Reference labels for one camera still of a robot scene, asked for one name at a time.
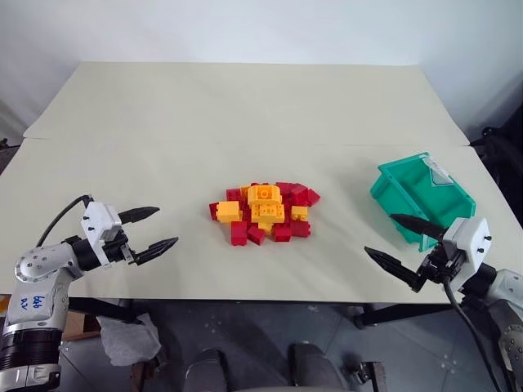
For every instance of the large yellow round-hole block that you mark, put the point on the large yellow round-hole block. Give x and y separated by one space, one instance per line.
265 194

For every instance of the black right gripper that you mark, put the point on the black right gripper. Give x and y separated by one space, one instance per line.
441 265

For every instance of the green plastic bin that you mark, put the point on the green plastic bin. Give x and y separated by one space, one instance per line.
412 192

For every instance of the clear label plate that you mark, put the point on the clear label plate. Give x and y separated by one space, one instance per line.
440 173

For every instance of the white crumpled cloth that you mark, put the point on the white crumpled cloth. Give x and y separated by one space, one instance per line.
128 339

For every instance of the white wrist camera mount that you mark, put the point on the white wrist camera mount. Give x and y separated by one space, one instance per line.
98 218
470 241

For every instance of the red building block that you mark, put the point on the red building block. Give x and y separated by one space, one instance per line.
261 184
233 194
213 211
256 235
292 191
282 233
238 233
245 213
313 197
301 228

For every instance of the black caster wheel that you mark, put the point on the black caster wheel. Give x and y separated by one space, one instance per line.
367 372

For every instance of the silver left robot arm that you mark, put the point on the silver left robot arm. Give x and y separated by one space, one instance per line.
38 265

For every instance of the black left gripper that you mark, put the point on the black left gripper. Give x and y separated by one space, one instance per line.
118 249

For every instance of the black table frame bar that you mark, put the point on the black table frame bar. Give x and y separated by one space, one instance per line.
400 315
102 308

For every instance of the black bag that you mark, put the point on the black bag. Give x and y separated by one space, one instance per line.
500 171

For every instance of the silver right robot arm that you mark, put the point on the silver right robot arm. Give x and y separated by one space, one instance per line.
508 294

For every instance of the brown cardboard box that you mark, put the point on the brown cardboard box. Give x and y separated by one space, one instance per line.
79 324

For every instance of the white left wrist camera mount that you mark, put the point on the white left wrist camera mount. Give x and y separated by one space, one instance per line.
98 218

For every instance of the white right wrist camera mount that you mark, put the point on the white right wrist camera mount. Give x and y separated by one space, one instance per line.
470 241

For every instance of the dark rounded shape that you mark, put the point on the dark rounded shape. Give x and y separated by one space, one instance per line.
206 371

